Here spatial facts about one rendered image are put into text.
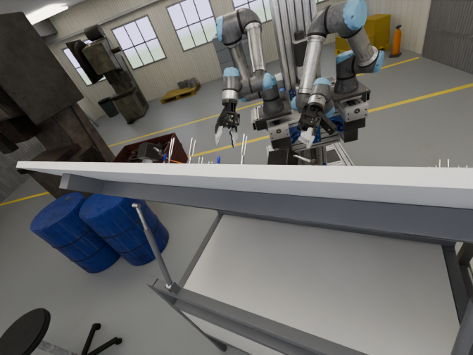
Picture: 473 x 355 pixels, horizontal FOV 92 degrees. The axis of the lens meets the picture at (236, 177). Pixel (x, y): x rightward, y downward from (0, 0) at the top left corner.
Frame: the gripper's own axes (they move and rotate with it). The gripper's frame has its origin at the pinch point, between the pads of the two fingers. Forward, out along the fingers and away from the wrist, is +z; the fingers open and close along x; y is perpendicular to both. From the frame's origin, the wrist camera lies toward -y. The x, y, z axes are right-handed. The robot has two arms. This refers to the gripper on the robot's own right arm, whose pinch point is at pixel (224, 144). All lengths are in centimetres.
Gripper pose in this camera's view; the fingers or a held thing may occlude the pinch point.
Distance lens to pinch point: 111.0
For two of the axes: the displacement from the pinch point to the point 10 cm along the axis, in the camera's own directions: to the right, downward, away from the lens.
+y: 4.3, 0.3, -9.0
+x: 9.0, 0.6, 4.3
